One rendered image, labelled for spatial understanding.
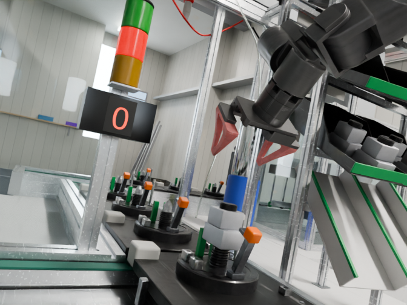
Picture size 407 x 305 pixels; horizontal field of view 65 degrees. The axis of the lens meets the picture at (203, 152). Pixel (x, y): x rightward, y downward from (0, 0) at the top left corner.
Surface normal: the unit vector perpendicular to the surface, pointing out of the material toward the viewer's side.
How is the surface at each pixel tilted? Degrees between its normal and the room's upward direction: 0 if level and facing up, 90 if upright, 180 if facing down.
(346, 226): 45
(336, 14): 73
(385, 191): 90
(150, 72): 90
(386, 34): 141
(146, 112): 90
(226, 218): 90
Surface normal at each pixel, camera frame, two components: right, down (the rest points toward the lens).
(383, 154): 0.20, 0.44
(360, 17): -0.61, -0.45
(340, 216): 0.36, -0.68
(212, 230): -0.87, -0.18
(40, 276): 0.47, 0.06
